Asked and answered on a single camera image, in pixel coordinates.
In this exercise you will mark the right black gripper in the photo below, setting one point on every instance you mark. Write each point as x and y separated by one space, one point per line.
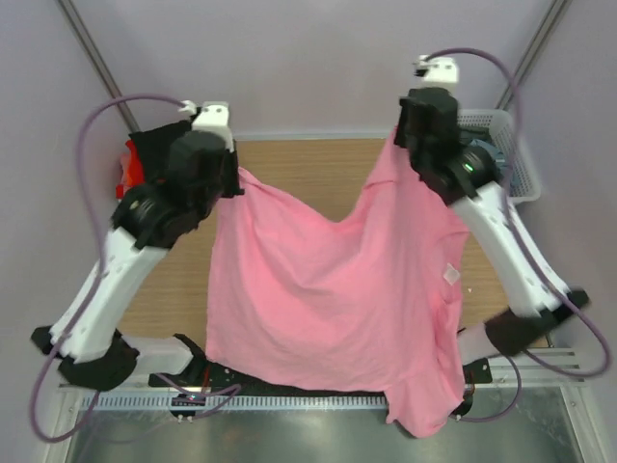
401 137

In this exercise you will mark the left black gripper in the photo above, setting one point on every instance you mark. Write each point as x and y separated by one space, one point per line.
228 157

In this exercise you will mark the pink t-shirt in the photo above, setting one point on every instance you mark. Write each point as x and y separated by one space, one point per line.
370 303

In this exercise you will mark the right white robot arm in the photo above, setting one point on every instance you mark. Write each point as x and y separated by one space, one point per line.
467 179

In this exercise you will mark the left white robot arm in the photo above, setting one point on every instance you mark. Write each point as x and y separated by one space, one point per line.
93 353

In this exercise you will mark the black folded t-shirt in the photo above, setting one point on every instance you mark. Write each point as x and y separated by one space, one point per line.
153 147

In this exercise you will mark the grey-blue crumpled t-shirt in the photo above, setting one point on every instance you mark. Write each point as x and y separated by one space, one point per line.
501 164

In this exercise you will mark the red folded t-shirt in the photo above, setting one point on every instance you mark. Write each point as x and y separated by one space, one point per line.
132 171

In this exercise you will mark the white plastic basket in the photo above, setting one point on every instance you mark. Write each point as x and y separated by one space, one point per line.
498 125

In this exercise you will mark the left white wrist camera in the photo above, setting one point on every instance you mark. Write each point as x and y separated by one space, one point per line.
211 116

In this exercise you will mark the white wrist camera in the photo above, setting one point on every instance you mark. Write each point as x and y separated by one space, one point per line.
441 72
211 116

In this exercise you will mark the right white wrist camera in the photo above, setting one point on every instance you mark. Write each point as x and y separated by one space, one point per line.
441 72

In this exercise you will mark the right aluminium corner post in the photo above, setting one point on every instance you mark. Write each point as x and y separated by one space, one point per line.
533 36

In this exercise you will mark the aluminium corner post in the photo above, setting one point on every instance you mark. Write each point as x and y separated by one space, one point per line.
533 36
81 32

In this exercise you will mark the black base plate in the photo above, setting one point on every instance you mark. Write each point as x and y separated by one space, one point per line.
214 379

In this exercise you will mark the left aluminium corner post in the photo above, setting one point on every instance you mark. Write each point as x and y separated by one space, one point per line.
81 32

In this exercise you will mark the white slotted cable duct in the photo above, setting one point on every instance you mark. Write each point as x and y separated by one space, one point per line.
167 400

